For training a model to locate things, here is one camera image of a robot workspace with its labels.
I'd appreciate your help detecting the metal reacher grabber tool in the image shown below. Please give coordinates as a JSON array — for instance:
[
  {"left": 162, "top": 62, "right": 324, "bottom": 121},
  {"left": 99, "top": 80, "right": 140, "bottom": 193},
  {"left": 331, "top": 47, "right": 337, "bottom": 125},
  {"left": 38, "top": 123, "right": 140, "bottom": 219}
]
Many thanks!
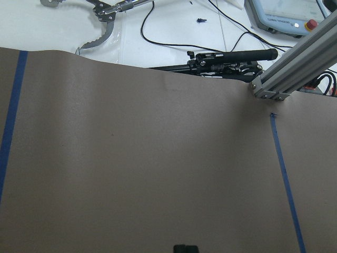
[{"left": 44, "top": 1, "right": 152, "bottom": 62}]

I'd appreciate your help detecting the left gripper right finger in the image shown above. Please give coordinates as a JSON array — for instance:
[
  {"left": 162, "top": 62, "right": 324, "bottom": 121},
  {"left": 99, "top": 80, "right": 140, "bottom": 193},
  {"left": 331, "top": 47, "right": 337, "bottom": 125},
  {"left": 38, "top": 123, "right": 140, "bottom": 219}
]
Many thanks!
[{"left": 185, "top": 245, "right": 199, "bottom": 253}]

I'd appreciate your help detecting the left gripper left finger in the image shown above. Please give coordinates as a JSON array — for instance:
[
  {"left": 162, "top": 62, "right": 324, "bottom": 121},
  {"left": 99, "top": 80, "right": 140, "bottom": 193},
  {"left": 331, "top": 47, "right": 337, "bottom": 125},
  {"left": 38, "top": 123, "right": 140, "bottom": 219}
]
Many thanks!
[{"left": 173, "top": 244, "right": 186, "bottom": 253}]

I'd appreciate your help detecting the orange black connector block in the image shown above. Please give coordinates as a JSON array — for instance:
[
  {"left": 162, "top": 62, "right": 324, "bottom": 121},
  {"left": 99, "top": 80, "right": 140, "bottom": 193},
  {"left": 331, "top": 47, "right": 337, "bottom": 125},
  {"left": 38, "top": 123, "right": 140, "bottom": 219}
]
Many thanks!
[{"left": 298, "top": 69, "right": 336, "bottom": 98}]

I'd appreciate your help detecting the aluminium frame post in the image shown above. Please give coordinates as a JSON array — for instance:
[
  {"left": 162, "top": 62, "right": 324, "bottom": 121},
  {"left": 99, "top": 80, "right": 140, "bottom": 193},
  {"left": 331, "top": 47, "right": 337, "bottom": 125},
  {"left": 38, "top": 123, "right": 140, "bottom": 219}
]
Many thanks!
[{"left": 252, "top": 11, "right": 336, "bottom": 100}]

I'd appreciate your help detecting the black grabber tool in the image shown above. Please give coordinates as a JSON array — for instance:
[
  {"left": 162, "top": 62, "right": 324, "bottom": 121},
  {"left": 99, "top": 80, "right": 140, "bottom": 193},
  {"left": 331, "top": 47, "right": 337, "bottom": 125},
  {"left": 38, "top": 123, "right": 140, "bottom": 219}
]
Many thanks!
[{"left": 152, "top": 48, "right": 278, "bottom": 83}]

